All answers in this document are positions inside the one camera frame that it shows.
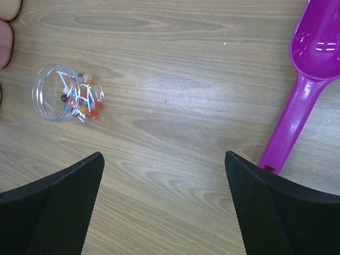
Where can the pink tray of candies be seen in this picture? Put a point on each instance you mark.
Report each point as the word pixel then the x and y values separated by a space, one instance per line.
pixel 6 43

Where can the magenta plastic scoop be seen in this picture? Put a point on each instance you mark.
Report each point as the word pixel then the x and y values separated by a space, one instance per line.
pixel 314 52

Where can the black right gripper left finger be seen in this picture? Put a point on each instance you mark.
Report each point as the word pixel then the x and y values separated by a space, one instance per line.
pixel 51 215

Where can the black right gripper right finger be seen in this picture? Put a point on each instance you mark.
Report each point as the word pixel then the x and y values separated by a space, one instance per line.
pixel 278 216

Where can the clear plastic jar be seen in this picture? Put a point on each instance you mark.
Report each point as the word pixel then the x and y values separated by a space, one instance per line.
pixel 61 94

